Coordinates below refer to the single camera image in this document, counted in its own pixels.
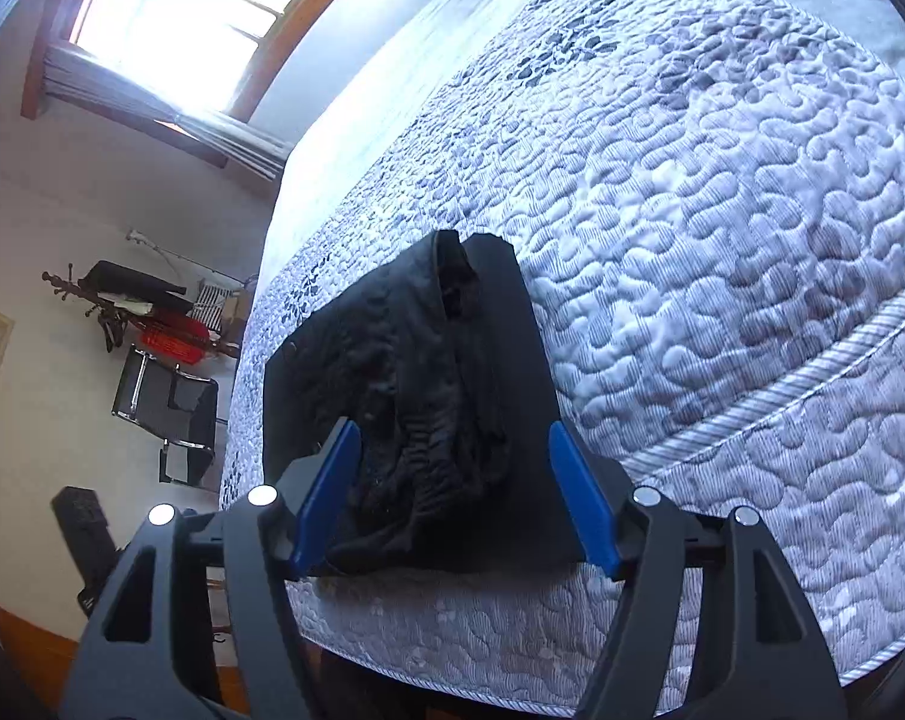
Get cardboard box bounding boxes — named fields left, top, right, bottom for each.
left=218, top=291, right=252, bottom=340

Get black pants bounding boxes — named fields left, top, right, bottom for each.
left=262, top=229, right=583, bottom=575

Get grey curtain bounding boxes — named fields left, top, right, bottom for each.
left=44, top=43, right=292, bottom=181

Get grey quilted bed runner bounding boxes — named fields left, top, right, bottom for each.
left=220, top=0, right=905, bottom=683

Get red hanging garment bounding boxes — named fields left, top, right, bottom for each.
left=137, top=314, right=212, bottom=366

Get black chrome chair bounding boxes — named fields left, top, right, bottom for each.
left=112, top=346, right=221, bottom=488

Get wooden coat rack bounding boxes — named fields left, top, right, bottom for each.
left=41, top=271, right=241, bottom=359

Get light blue bed sheet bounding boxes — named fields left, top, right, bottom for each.
left=255, top=0, right=905, bottom=280

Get large wooden frame window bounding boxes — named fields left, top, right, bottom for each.
left=20, top=0, right=334, bottom=167

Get black device on floor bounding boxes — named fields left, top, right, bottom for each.
left=50, top=486, right=122, bottom=617

